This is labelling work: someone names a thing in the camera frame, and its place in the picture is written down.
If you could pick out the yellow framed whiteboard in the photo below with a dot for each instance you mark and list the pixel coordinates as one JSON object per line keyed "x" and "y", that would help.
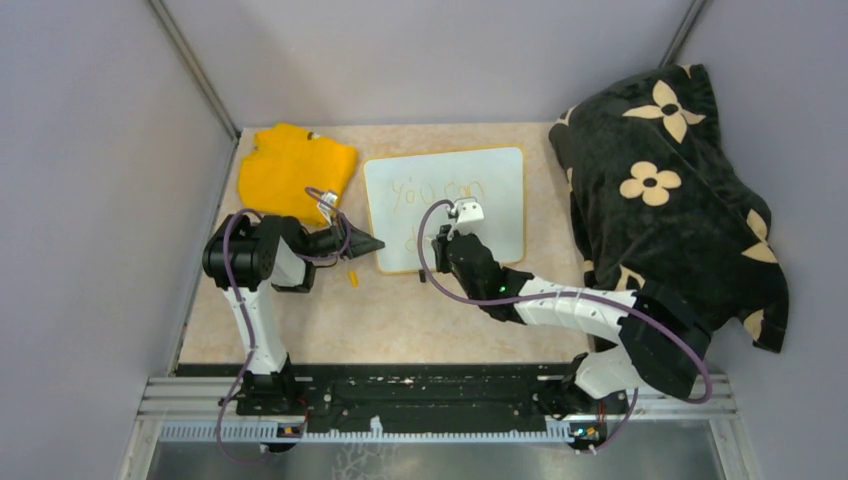
{"x": 400, "y": 189}

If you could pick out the corner metal post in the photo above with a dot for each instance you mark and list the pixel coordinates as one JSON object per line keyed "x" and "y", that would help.
{"x": 191, "y": 63}
{"x": 684, "y": 30}

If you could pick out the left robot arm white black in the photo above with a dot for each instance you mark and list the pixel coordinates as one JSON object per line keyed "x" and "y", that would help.
{"x": 249, "y": 261}

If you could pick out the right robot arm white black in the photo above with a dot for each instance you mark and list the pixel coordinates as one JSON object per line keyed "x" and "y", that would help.
{"x": 656, "y": 338}

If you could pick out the black floral blanket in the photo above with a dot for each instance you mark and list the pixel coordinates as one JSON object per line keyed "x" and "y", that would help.
{"x": 654, "y": 198}

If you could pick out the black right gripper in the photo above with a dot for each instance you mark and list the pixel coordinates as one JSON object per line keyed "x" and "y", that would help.
{"x": 441, "y": 244}

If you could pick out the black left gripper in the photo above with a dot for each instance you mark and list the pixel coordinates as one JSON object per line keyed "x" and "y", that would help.
{"x": 361, "y": 243}

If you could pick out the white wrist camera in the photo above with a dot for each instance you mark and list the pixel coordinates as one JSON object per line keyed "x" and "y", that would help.
{"x": 327, "y": 206}
{"x": 466, "y": 216}

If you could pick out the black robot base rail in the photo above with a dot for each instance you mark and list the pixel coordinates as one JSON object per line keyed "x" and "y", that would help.
{"x": 428, "y": 400}

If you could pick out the left corner metal post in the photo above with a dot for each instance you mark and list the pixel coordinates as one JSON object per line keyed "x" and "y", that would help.
{"x": 191, "y": 63}

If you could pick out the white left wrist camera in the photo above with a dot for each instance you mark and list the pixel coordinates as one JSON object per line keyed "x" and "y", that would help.
{"x": 327, "y": 206}

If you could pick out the yellow folded cloth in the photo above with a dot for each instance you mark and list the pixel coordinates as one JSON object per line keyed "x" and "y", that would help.
{"x": 285, "y": 161}

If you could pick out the right corner metal post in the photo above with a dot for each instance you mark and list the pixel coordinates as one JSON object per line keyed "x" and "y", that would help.
{"x": 684, "y": 30}

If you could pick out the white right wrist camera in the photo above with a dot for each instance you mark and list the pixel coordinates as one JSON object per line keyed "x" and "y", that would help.
{"x": 466, "y": 216}

